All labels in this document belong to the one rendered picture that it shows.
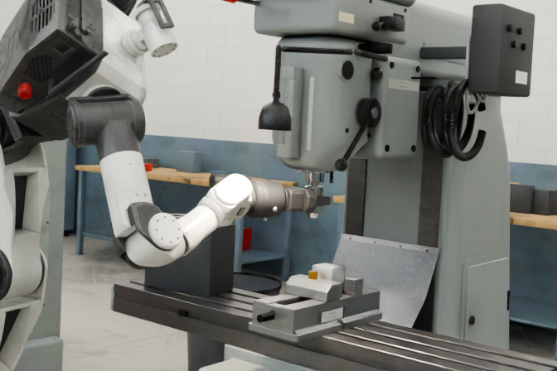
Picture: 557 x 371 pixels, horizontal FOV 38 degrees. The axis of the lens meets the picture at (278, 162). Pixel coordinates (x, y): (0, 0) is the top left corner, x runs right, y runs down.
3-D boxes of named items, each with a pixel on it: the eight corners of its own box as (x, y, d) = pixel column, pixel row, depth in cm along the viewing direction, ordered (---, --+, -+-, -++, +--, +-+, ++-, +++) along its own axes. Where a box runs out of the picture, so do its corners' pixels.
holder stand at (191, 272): (208, 297, 218) (211, 223, 217) (143, 286, 229) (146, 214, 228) (233, 290, 229) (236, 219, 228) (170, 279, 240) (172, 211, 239)
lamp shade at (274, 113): (256, 129, 175) (257, 100, 175) (259, 128, 182) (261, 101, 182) (289, 131, 174) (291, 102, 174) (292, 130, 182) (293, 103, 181)
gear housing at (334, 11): (333, 30, 181) (336, -16, 181) (250, 33, 197) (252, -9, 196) (409, 45, 207) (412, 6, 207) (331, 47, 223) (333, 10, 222)
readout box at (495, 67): (501, 93, 191) (507, 2, 190) (466, 92, 197) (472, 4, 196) (535, 97, 206) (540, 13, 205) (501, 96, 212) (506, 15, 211)
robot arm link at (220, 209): (259, 186, 187) (225, 213, 177) (243, 210, 192) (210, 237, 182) (237, 168, 188) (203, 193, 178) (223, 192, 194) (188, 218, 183)
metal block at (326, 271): (331, 293, 194) (331, 268, 194) (311, 289, 198) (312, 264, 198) (343, 291, 198) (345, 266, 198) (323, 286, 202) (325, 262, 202)
